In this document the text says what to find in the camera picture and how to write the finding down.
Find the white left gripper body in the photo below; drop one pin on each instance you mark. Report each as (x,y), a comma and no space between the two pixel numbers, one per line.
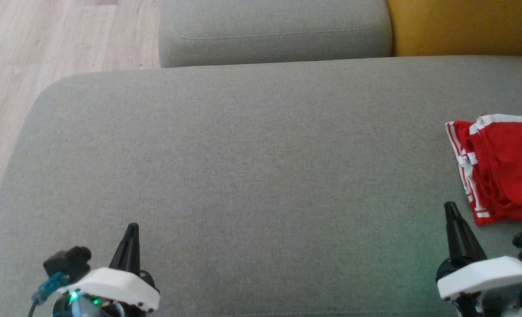
(115,284)

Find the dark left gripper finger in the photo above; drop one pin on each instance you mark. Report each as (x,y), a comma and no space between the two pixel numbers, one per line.
(128,255)

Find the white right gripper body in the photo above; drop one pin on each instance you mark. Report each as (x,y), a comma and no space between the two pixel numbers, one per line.
(481,275)

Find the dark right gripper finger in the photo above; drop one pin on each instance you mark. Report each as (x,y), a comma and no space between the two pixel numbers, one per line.
(461,242)

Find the red shorts white stripe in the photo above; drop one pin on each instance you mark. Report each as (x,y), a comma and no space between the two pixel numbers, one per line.
(512,158)

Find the red white sports jersey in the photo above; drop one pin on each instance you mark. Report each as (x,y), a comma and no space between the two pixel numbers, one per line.
(457,132)

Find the grey sofa seat cushion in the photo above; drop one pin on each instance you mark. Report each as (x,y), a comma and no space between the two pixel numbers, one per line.
(243,176)

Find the yellow sofa cushion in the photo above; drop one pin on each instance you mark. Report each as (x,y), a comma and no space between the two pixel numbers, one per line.
(463,26)

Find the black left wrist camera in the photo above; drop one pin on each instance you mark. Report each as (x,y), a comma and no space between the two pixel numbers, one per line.
(67,259)

